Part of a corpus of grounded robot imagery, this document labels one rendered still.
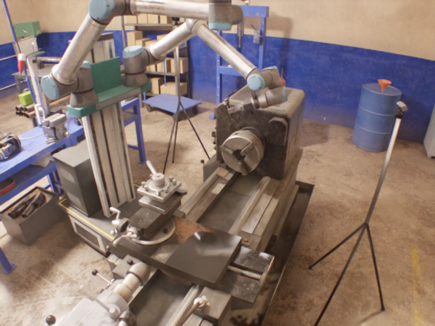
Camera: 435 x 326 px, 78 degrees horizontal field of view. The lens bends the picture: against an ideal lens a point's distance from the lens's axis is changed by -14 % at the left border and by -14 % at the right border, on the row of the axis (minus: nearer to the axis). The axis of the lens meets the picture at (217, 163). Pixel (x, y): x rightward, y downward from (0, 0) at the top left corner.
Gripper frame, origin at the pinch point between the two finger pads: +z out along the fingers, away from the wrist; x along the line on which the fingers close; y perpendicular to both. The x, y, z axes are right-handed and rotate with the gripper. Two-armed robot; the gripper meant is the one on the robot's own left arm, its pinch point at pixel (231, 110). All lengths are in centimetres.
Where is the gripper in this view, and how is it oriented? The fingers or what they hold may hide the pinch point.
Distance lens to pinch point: 186.9
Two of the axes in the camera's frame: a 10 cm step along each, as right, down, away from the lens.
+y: 3.4, 8.7, 3.5
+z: -9.3, 2.4, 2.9
